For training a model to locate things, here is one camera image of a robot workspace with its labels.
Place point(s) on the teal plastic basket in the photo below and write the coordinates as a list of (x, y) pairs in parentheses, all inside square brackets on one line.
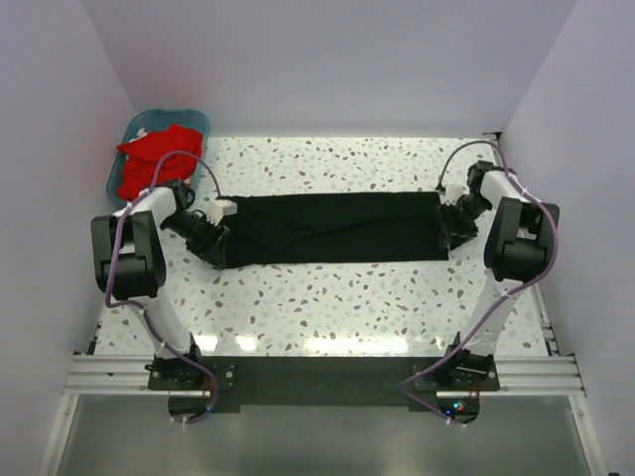
[(150, 121)]

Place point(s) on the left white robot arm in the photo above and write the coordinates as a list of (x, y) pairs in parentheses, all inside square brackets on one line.
[(131, 269)]

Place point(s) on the black t shirt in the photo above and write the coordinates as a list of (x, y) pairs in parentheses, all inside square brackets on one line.
[(334, 228)]

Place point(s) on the aluminium frame rail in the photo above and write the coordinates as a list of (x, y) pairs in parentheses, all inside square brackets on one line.
[(110, 423)]

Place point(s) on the red t shirt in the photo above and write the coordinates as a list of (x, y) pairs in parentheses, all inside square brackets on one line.
[(143, 154)]

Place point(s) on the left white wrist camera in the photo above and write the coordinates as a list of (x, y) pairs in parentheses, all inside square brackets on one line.
[(220, 208)]

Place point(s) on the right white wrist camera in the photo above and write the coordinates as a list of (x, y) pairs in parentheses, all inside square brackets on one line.
[(450, 194)]

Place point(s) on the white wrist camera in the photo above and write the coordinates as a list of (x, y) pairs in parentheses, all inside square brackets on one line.
[(450, 194), (220, 208)]

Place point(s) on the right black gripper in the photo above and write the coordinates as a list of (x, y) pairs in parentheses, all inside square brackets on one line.
[(454, 233)]

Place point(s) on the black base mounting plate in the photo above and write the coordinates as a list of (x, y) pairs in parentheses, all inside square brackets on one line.
[(225, 385)]

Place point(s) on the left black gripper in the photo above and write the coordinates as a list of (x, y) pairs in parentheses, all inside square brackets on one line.
[(206, 249)]

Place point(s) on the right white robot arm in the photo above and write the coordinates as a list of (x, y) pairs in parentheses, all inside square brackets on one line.
[(519, 250)]

